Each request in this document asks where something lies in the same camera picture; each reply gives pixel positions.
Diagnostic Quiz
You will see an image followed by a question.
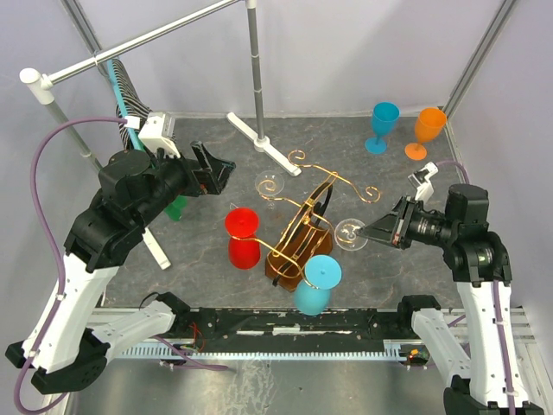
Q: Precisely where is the gold wire glass rack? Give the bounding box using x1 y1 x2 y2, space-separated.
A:
255 150 381 292

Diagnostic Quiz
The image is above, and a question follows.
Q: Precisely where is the white clothes rack stand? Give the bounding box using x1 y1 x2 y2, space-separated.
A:
18 0 302 271

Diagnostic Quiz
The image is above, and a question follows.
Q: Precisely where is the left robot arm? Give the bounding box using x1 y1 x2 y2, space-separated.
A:
6 141 236 395

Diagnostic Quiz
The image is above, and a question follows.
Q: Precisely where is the clear wine glass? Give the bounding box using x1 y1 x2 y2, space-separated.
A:
334 218 367 252
254 170 285 209

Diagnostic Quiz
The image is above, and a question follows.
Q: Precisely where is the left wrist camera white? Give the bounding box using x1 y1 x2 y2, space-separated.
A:
124 112 181 158

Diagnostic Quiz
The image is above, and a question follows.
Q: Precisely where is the orange plastic wine glass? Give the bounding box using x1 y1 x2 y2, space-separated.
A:
404 107 448 161

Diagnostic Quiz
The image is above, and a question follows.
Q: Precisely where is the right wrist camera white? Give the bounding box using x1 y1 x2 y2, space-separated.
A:
408 162 438 202

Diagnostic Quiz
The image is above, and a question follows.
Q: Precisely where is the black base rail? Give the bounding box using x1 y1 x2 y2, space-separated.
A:
160 305 418 354

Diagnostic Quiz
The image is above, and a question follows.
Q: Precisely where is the striped cloth on hanger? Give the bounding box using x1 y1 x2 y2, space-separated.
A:
107 58 150 150

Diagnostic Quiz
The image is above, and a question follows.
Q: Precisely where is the green plastic hanger piece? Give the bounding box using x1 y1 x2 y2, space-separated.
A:
164 195 188 221

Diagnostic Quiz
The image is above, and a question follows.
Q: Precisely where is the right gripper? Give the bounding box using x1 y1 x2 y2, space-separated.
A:
356 194 457 249

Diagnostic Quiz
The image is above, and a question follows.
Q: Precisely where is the blue wine glass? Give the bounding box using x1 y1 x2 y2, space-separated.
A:
365 101 400 155
294 254 342 316

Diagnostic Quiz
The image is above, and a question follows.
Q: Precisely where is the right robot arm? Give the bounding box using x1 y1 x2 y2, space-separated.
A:
356 183 544 414

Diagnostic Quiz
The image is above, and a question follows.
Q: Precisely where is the red plastic wine glass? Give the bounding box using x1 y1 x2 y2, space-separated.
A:
225 207 261 270

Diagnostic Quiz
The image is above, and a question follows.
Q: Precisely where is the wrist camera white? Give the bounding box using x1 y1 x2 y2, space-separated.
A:
124 112 181 158
408 162 438 202

